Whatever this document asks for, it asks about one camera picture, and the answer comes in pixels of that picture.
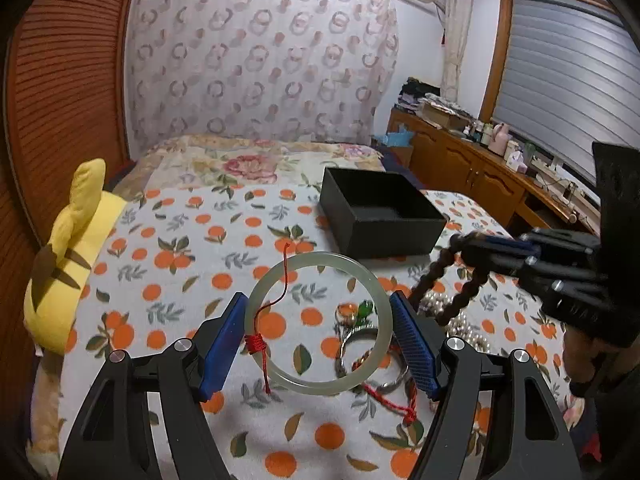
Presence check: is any dark wooden bead bracelet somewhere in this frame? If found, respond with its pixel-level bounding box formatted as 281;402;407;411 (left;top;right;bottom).
408;238;494;328

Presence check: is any white pearl necklace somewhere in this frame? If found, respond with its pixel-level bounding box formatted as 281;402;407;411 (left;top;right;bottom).
418;288;494;354

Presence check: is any red knotted cord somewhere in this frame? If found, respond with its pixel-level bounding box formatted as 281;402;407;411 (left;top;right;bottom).
243;242;295;395

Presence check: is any orange gem ring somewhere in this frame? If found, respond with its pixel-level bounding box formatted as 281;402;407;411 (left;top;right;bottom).
334;301;360;328

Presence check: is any pale green jade bangle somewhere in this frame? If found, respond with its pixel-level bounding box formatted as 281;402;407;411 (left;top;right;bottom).
245;252;393;396

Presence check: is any black jewelry box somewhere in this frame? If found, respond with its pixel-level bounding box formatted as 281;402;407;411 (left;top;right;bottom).
320;167;446;260

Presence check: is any right hand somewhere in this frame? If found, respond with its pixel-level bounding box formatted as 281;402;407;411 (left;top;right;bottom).
562;327;623;398

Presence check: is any orange print blanket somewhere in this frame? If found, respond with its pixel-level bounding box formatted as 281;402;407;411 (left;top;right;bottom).
55;183;586;480

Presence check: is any pink kettle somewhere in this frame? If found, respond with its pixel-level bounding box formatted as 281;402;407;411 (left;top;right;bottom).
488;122;511;157

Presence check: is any wooden sideboard cabinet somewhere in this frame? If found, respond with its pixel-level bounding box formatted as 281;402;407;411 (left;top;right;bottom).
387;108;598;236

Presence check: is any blue tissue bag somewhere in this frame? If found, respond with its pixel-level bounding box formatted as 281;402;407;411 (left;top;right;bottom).
373;127;414;148

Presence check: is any yellow plush toy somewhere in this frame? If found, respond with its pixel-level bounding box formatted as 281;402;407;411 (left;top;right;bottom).
23;158;126;356

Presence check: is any grey window blind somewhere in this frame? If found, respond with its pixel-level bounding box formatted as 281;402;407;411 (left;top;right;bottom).
491;0;639;180

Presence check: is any clothes pile on cabinet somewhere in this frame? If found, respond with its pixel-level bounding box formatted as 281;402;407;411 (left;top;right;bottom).
396;77;440;114

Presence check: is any floral quilt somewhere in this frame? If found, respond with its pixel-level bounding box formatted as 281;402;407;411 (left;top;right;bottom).
114;134;384;200

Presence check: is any patterned lace curtain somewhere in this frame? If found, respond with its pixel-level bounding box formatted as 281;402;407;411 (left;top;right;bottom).
126;0;399;152

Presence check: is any wooden louvered wardrobe door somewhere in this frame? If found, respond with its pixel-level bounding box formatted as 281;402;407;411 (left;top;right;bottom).
1;0;131;479

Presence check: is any red braided bracelet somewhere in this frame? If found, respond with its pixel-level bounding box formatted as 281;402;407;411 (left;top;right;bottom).
350;346;420;426

